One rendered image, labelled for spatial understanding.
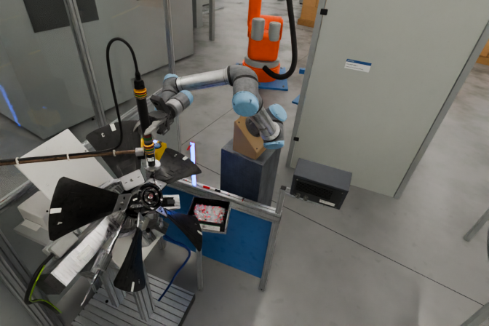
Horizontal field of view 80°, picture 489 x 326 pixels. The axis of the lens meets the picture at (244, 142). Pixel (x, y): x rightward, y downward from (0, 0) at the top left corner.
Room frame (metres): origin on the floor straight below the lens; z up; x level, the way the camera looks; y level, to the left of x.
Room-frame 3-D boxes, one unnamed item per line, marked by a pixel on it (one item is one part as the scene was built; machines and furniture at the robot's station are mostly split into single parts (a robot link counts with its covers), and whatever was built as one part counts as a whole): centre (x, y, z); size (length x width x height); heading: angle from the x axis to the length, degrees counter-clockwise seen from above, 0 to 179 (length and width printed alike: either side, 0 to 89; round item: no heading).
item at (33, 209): (0.93, 1.00, 0.91); 0.17 x 0.16 x 0.11; 72
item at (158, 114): (1.03, 0.36, 1.47); 0.12 x 0.08 x 0.09; 162
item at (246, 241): (1.24, 0.18, 0.45); 0.82 x 0.01 x 0.66; 72
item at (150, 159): (0.93, 0.39, 1.50); 0.04 x 0.04 x 0.46
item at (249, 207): (1.24, 0.18, 0.82); 0.90 x 0.04 x 0.08; 72
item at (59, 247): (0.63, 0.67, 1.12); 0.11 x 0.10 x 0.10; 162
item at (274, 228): (1.11, -0.23, 0.39); 0.04 x 0.04 x 0.78; 72
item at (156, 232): (0.90, 0.40, 0.91); 0.12 x 0.08 x 0.12; 72
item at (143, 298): (0.83, 0.53, 0.45); 0.09 x 0.04 x 0.91; 162
